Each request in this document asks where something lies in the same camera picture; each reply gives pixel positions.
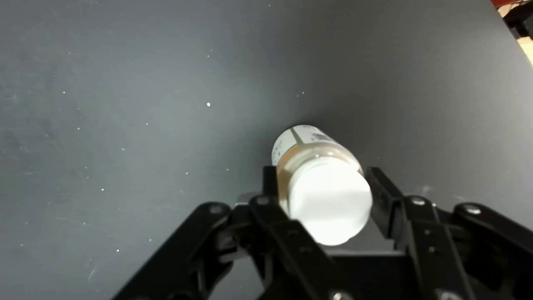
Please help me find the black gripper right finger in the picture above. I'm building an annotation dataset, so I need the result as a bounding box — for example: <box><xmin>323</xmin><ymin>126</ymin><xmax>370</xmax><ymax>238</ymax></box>
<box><xmin>365</xmin><ymin>165</ymin><xmax>533</xmax><ymax>300</ymax></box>

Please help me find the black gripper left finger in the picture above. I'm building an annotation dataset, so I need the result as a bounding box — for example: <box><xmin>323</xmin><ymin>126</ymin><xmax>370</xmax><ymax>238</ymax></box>
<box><xmin>113</xmin><ymin>163</ymin><xmax>346</xmax><ymax>300</ymax></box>

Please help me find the white bottle with label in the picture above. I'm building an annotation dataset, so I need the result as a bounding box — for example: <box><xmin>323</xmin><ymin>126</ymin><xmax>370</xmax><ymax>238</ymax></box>
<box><xmin>270</xmin><ymin>123</ymin><xmax>375</xmax><ymax>248</ymax></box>

